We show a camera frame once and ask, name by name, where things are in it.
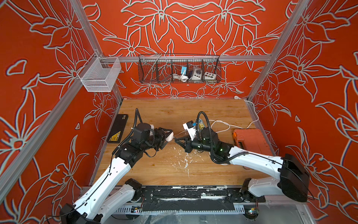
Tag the black flat tool case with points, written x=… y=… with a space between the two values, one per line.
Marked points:
x=117 y=129

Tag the red plastic toolbox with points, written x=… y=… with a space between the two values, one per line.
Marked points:
x=251 y=140

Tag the blue power strip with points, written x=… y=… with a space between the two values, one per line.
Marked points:
x=200 y=124

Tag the blue white charger in basket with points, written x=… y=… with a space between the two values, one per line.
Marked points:
x=183 y=71

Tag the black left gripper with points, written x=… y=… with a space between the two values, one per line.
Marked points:
x=161 y=136

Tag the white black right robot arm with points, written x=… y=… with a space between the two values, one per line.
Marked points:
x=286 y=175

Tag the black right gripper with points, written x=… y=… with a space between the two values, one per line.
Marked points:
x=188 y=146

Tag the pink earbuds case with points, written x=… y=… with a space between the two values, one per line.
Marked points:
x=170 y=137

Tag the white cube socket adapter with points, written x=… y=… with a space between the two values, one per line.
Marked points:
x=210 y=77

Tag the white round socket adapter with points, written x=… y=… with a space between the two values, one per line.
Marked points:
x=196 y=74

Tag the black wire wall basket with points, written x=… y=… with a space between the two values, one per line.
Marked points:
x=165 y=68

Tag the white mesh wall basket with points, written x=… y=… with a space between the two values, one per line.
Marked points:
x=97 y=78

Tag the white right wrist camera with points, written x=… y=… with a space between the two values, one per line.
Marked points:
x=190 y=127

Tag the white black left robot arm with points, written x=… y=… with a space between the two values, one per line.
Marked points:
x=98 y=203

